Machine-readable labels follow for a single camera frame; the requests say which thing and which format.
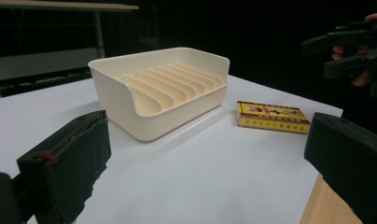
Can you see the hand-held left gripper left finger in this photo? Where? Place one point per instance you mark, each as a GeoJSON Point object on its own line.
{"type": "Point", "coordinates": [65, 161]}

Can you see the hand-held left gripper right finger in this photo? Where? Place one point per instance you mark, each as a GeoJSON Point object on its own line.
{"type": "Point", "coordinates": [351, 155]}

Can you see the yellow printed cardboard box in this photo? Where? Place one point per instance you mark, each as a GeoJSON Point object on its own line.
{"type": "Point", "coordinates": [272, 119]}

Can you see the cream ribbed plastic tray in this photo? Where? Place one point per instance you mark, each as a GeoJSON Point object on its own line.
{"type": "Point", "coordinates": [164, 102]}

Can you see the light wooden board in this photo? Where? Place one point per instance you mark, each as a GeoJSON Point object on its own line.
{"type": "Point", "coordinates": [325, 205]}

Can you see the grey background shelf board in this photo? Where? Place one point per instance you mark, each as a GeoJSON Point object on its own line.
{"type": "Point", "coordinates": [37, 63]}

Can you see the beige background table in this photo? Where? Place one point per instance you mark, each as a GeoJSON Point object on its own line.
{"type": "Point", "coordinates": [53, 5]}

